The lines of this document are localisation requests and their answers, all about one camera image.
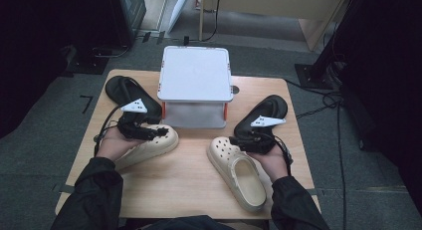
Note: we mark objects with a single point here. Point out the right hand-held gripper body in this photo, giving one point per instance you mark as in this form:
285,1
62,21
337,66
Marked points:
260,142

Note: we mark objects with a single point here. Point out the person's right hand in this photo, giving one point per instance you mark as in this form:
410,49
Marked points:
275,162

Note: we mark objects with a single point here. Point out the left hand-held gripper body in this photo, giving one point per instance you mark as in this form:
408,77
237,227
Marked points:
134,128

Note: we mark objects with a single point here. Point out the person's left hand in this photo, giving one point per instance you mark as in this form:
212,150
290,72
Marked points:
114,145

